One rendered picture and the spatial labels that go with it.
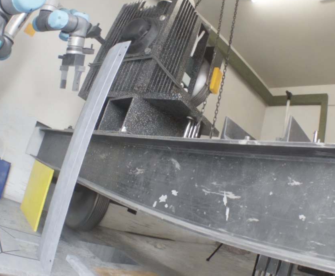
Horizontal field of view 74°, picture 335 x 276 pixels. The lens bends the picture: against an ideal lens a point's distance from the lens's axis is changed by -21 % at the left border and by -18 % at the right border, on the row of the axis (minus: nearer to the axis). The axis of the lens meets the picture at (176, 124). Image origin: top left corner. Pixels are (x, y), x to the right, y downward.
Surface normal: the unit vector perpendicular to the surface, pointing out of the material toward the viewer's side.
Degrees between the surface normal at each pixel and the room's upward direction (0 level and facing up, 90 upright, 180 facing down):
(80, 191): 90
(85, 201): 90
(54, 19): 115
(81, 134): 90
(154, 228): 90
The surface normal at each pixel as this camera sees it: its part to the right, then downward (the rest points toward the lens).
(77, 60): 0.75, 0.19
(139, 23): -0.48, -0.39
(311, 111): -0.67, -0.40
